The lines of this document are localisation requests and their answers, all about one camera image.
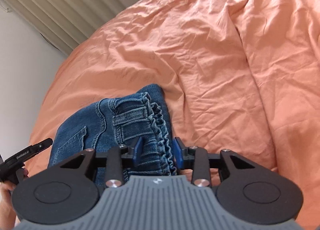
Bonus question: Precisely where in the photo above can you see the blue denim pants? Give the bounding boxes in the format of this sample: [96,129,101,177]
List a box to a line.
[48,84,177,180]

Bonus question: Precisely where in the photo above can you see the person's left hand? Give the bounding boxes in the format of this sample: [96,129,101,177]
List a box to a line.
[0,181,16,230]

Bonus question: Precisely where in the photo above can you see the orange bed sheet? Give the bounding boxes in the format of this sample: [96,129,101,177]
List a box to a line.
[30,0,319,229]

